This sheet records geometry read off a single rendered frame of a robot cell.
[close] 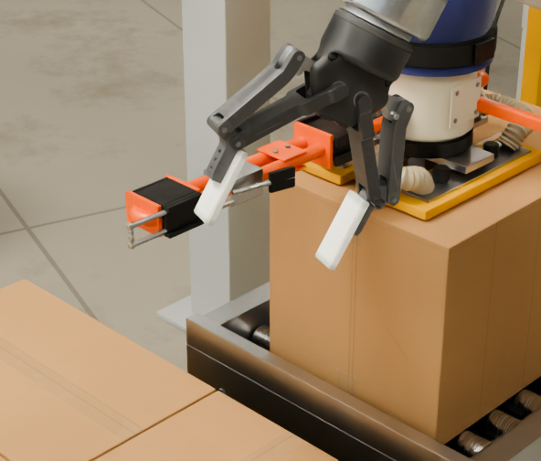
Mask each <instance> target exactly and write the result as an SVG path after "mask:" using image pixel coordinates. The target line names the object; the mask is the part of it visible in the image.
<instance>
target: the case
mask: <svg viewBox="0 0 541 461"><path fill-rule="evenodd" d="M485 116H488V123H485V124H483V125H481V126H478V127H476V128H474V129H473V137H472V146H475V147H479V146H481V145H483V143H485V142H487V141H492V140H494V139H496V138H498V137H499V136H500V135H503V134H502V132H505V128H506V127H507V125H508V124H509V123H510V122H508V121H506V120H503V119H500V118H497V117H494V116H491V115H485ZM522 144H524V145H529V146H531V147H534V148H536V149H539V150H541V132H538V131H536V130H533V131H532V133H531V134H530V135H529V136H527V138H526V139H525V141H524V142H522ZM295 176H296V178H295V187H293V188H287V189H284V190H281V191H277V192H274V193H270V352H271V353H273V354H275V355H277V356H279V357H280V358H282V359H285V360H287V361H289V362H290V363H292V364H293V365H295V366H297V367H299V368H301V369H303V370H306V371H307V372H309V373H311V374H312V375H314V376H316V377H318V378H320V379H321V380H323V381H326V382H328V383H330V384H332V385H334V386H335V387H336V388H338V389H340V390H342V391H345V392H347V393H348V394H350V395H352V396H354V397H356V398H357V399H359V400H361V401H362V402H365V403H367V404H369V405H371V406H373V407H375V408H376V409H378V410H379V411H381V412H383V413H386V414H388V415H389V416H391V417H393V418H395V419H397V420H399V421H401V422H402V423H404V424H406V425H408V426H410V427H412V428H414V429H416V430H417V431H419V432H421V433H423V434H425V435H427V436H429V437H430V438H432V439H434V440H436V441H438V442H440V443H442V444H444V445H445V444H446V443H448V442H449V441H450V440H451V439H452V438H454V437H455V436H456V435H458V434H460V433H461V432H462V431H464V430H465V429H467V428H468V427H470V426H471V425H472V424H474V423H476V422H477V421H478V420H480V419H481V418H483V417H484V416H485V415H486V414H487V413H489V412H491V411H492V410H493V409H495V408H496V407H498V406H499V405H501V404H502V403H503V402H505V401H507V400H508V399H509V398H511V397H512V396H514V395H515V394H517V393H518V392H519V391H521V390H522V389H523V388H524V387H526V386H527V385H529V384H530V383H531V382H533V381H535V380H536V379H538V378H539V377H540V376H541V162H540V163H538V164H536V165H534V166H531V167H529V168H528V169H526V170H524V171H522V172H520V173H518V174H516V175H514V176H512V177H510V178H508V179H506V180H505V181H503V182H501V183H499V184H497V185H495V186H493V187H491V188H488V189H486V190H485V191H483V192H481V193H479V194H477V195H475V196H473V197H471V198H468V199H466V200H465V201H463V202H462V203H460V204H458V205H456V206H454V207H452V208H450V209H447V210H445V211H443V212H442V213H440V214H438V215H436V216H434V217H432V218H430V219H428V220H422V219H419V218H417V217H415V216H412V215H410V214H408V213H406V212H404V211H401V210H399V209H395V208H392V207H390V206H389V205H385V206H384V208H382V209H376V208H374V209H373V211H372V213H371V214H370V216H369V218H368V220H367V222H366V225H365V226H364V228H363V229H362V231H361V232H360V233H359V234H358V235H357V236H355V235H353V237H352V239H351V241H350V242H349V244H348V246H347V248H346V249H345V252H344V254H343V256H342V258H341V260H340V262H339V263H338V265H337V266H336V268H335V270H330V269H328V268H327V267H326V266H325V265H324V264H323V263H322V262H321V261H319V260H318V259H317V258H316V257H315V254H316V253H317V251H318V249H319V247H320V245H321V243H322V241H323V239H324V236H325V235H326V233H327V232H328V230H329V228H330V226H331V224H332V222H333V220H334V217H335V216H336V214H337V212H338V210H339V209H340V207H341V205H342V203H343V201H344V199H345V196H346V195H347V193H348V191H349V190H353V191H354V192H356V193H357V187H356V182H355V179H353V180H350V181H348V182H346V183H344V184H343V185H337V184H335V183H333V182H331V181H329V180H326V179H324V178H321V177H318V176H316V175H314V174H311V173H309V172H307V171H304V170H300V171H298V172H295ZM357 194H358V193H357Z"/></svg>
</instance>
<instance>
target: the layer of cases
mask: <svg viewBox="0 0 541 461"><path fill-rule="evenodd" d="M0 461H339V460H337V459H336V458H334V457H332V456H330V455H328V454H326V453H325V452H324V451H322V450H320V449H319V448H317V447H315V446H313V445H311V444H309V443H308V442H306V441H304V440H302V439H301V438H300V437H298V436H296V435H295V434H292V433H291V432H289V431H287V430H285V429H284V428H282V427H280V426H278V425H277V424H275V423H273V422H272V421H270V420H268V419H267V418H265V417H263V416H261V415H260V414H258V413H255V412H254V411H252V410H251V409H250V408H248V407H246V406H244V405H243V404H241V403H239V402H237V401H235V400H233V399H232V398H230V397H228V396H227V395H226V394H224V393H222V392H220V391H216V389H214V388H213V387H211V386H209V385H208V384H206V383H204V382H203V381H201V380H199V379H197V378H196V377H194V376H192V375H191V374H189V373H187V372H185V371H184V370H181V369H179V368H178V367H177V366H175V365H174V364H172V363H170V362H168V361H167V360H165V359H162V358H161V357H159V356H157V355H155V354H154V353H153V352H151V351H150V350H148V349H146V348H144V347H142V346H140V345H138V344H137V343H135V342H133V341H132V340H130V339H128V338H127V337H125V336H123V335H121V334H120V333H118V332H116V331H115V330H113V329H111V328H109V327H107V326H105V325H103V324H102V323H101V322H99V321H97V320H96V319H94V318H92V317H91V316H88V315H86V314H85V313H83V312H81V311H79V310H78V309H77V308H75V307H74V306H71V305H69V304H68V303H66V302H64V301H62V300H61V299H59V298H57V297H56V296H54V295H52V294H51V293H49V292H47V291H45V290H44V289H42V288H40V287H38V286H37V285H35V284H33V283H31V282H29V281H28V280H27V279H23V280H21V281H19V282H16V283H14V284H10V285H9V286H7V287H5V288H2V289H0Z"/></svg>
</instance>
